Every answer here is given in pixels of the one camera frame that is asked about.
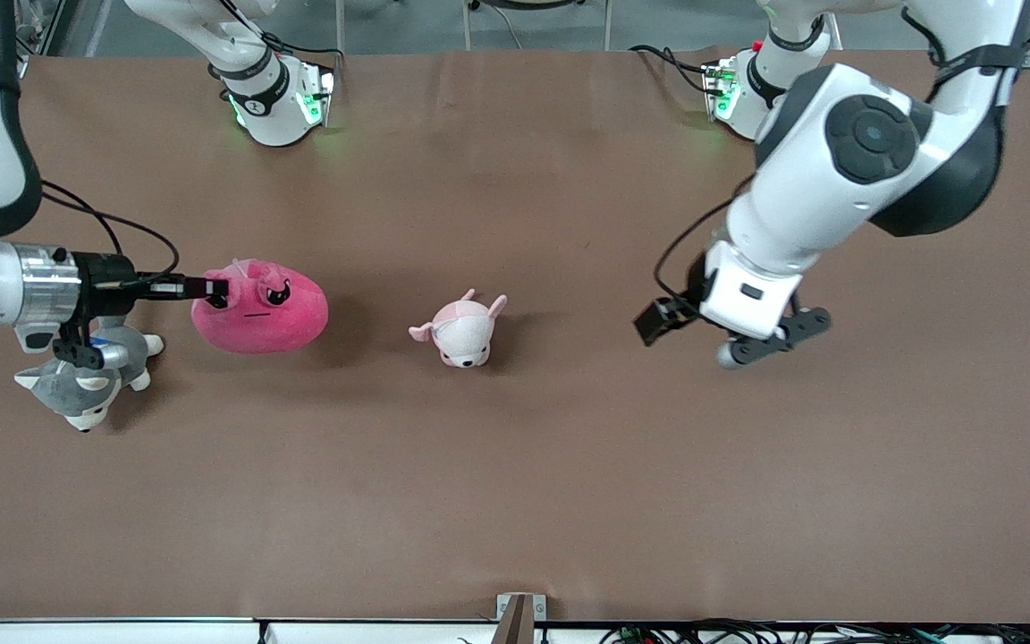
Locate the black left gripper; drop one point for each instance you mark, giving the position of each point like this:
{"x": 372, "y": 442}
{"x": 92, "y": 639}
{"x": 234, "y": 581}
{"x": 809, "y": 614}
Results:
{"x": 663, "y": 316}

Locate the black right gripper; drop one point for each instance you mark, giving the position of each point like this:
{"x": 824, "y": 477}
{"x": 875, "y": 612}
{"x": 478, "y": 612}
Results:
{"x": 106, "y": 283}

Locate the round hot pink plush toy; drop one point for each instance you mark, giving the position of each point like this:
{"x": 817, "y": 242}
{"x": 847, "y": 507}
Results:
{"x": 265, "y": 317}

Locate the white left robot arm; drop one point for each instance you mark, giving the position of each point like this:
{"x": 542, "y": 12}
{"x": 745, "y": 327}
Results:
{"x": 801, "y": 188}

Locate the grey white husky plush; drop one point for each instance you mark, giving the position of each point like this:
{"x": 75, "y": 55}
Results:
{"x": 77, "y": 398}

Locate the pale pink white plush dog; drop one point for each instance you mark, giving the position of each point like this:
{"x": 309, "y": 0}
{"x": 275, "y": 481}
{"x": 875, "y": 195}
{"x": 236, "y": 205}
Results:
{"x": 461, "y": 333}

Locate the brown table cover sheet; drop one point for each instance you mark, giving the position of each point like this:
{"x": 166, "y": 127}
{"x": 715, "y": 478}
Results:
{"x": 515, "y": 483}

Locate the small metal edge bracket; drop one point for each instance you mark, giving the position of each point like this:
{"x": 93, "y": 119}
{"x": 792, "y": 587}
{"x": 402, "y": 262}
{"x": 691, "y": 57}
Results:
{"x": 506, "y": 604}

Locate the white table edge rail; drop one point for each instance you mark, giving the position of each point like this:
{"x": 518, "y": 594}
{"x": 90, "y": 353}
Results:
{"x": 122, "y": 633}

